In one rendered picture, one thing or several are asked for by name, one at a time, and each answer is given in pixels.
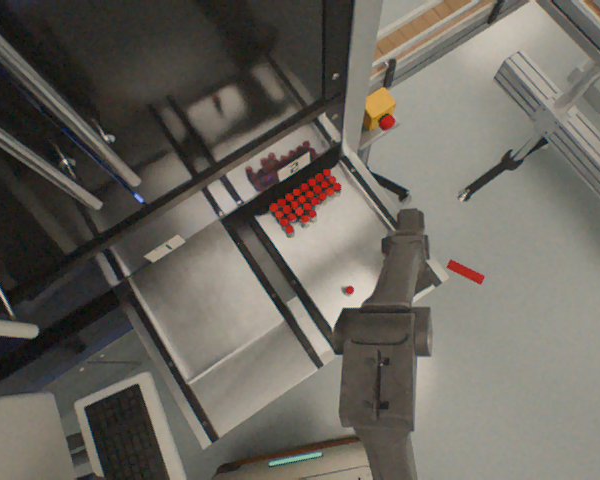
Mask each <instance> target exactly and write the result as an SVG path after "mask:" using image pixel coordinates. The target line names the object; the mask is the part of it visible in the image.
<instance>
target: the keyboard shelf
mask: <svg viewBox="0 0 600 480"><path fill-rule="evenodd" d="M152 377H153V375H151V372H150V371H147V370H146V371H143V372H140V373H138V374H136V375H134V376H131V377H129V378H126V379H124V380H121V381H119V382H117V383H115V384H112V385H110V386H108V387H105V388H103V390H100V391H98V392H95V393H93V394H91V395H89V396H86V397H84V398H82V399H79V400H76V401H75V402H74V409H75V412H76V416H77V420H78V423H80V426H79V427H81V430H82V434H83V437H84V442H85V445H86V448H87V452H88V455H89V459H90V462H91V467H92V470H93V472H95V473H96V475H97V476H101V477H104V476H103V473H102V469H101V466H100V462H99V458H98V455H97V451H96V448H95V445H94V441H93V437H92V433H91V430H90V427H89V423H88V420H87V417H86V412H85V409H84V407H85V406H87V405H90V404H92V403H94V402H96V401H99V400H101V399H104V398H106V397H109V396H111V395H113V394H116V393H118V392H120V391H122V389H125V388H128V387H130V386H132V385H135V384H137V383H138V384H139V385H140V388H141V392H142V395H143V398H144V401H145V404H146V407H147V410H148V413H149V416H150V420H151V424H152V427H153V430H154V433H156V436H157V439H158V442H159V446H160V449H161V452H162V455H163V458H164V461H165V464H166V467H167V471H168V474H169V477H170V480H188V479H187V476H186V474H185V471H184V467H182V464H181V461H180V458H179V455H178V452H177V449H176V446H175V442H174V439H173V436H172V433H171V430H170V427H169V424H168V421H167V417H166V414H165V411H164V408H163V405H162V402H161V399H160V396H159V393H158V389H157V386H156V383H155V381H154V378H152Z"/></svg>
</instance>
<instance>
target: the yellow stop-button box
mask: <svg viewBox="0 0 600 480"><path fill-rule="evenodd" d="M395 105H396V101H395V100H394V98H393V97H392V96H391V95H390V94H389V92H388V91H387V90H386V89H385V88H384V87H383V85H382V83H381V82H380V81H379V82H377V83H376V84H373V85H372V86H370V87H368V93H367V99H366V104H365V111H364V117H363V124H364V126H365V127H366V128H367V129H368V131H371V130H373V129H374V128H377V127H378V126H379V124H380V122H381V121H382V120H383V119H384V118H385V117H387V116H389V115H392V116H393V113H394V110H395Z"/></svg>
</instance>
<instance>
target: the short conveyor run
mask: <svg viewBox="0 0 600 480"><path fill-rule="evenodd" d="M530 1H531V0H429V1H427V2H426V3H424V4H422V5H421V6H419V7H417V8H416V9H414V10H413V11H411V12H409V13H408V14H406V15H403V16H402V17H400V18H398V19H397V20H395V21H394V23H392V24H390V25H389V26H387V27H385V28H384V29H382V30H380V31H379V32H378V38H377V44H376V50H374V57H373V63H372V68H371V74H370V81H369V86H371V85H372V84H374V83H376V82H378V81H380V82H381V83H382V85H383V87H384V88H385V89H386V90H387V91H389V90H391V89H393V88H394V87H396V86H397V85H399V84H400V83H402V82H405V81H406V79H408V78H409V77H411V76H413V75H414V74H416V73H417V72H419V71H421V70H422V69H424V68H425V67H427V66H428V65H430V64H432V63H434V62H436V61H437V60H439V59H441V58H442V57H444V56H445V55H447V54H449V53H450V52H452V50H453V49H455V48H456V47H458V46H460V45H461V44H464V43H465V42H467V41H469V40H470V39H472V38H473V37H475V36H477V35H478V34H480V33H481V32H483V31H484V30H486V29H488V28H489V27H492V26H493V25H495V24H497V22H498V21H500V20H501V19H503V18H505V17H506V16H508V15H509V14H511V13H512V12H514V11H516V10H517V9H520V8H521V7H523V6H525V5H526V4H528V3H530Z"/></svg>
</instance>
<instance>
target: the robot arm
mask: <svg viewBox="0 0 600 480"><path fill-rule="evenodd" d="M429 245H430V244H429V238H428V235H425V222H424V213H423V212H422V211H420V210H418V208H410V209H400V210H399V212H398V213H397V229H396V231H388V233H387V236H386V237H385V238H382V241H381V246H382V253H383V256H384V258H386V259H385V260H384V261H383V267H382V270H381V273H380V275H379V278H378V280H377V283H376V287H375V289H373V291H372V293H371V295H370V296H369V297H368V298H366V299H365V300H364V301H363V302H362V303H361V306H360V307H342V309H341V311H340V313H339V316H338V317H337V319H336V321H335V323H334V327H333V332H332V334H333V349H334V353H335V355H342V367H341V381H340V394H339V408H338V416H339V419H340V424H341V427H342V428H350V427H352V428H353V431H354V432H355V433H356V434H357V435H358V436H359V438H360V440H361V442H362V444H363V446H364V450H365V453H366V456H367V460H368V464H369V468H370V472H371V477H372V480H418V477H417V470H416V464H415V458H414V452H413V444H412V438H411V432H414V431H415V407H416V381H417V357H432V350H433V333H434V331H433V322H431V309H430V306H413V307H412V304H413V299H414V297H415V296H416V295H417V294H419V293H420V292H422V291H424V290H426V289H428V288H430V287H431V286H433V283H434V281H433V279H431V278H430V277H429V275H428V274H427V273H426V271H425V270H424V269H423V268H424V265H425V262H426V260H430V246H429ZM381 364H383V365H381Z"/></svg>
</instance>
